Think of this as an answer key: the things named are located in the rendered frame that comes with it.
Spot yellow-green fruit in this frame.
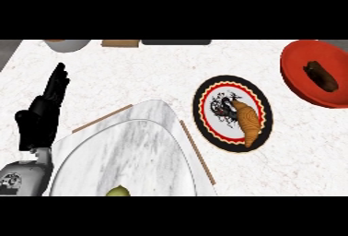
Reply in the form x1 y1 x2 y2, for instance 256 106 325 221
104 184 131 197

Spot grey round bowl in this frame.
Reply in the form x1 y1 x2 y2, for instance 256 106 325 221
42 40 92 53

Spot dark grey flat object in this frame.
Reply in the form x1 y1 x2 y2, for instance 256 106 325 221
139 40 213 46

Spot dark brown food piece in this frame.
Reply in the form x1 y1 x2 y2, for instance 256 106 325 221
302 60 338 93

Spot white marble bowl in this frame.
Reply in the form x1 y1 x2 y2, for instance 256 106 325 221
47 118 198 197

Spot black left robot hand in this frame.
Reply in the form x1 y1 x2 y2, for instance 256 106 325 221
13 62 72 152

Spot tan wooden block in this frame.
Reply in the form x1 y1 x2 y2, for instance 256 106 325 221
100 40 141 48

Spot orange sweet potato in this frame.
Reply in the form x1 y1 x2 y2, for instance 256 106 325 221
229 99 262 148

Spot white marble cutting board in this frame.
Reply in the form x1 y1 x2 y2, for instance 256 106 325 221
42 99 218 197

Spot black rimmed patterned plate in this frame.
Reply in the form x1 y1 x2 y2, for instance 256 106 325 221
191 75 274 153

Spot red bowl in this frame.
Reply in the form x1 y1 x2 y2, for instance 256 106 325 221
278 40 348 109

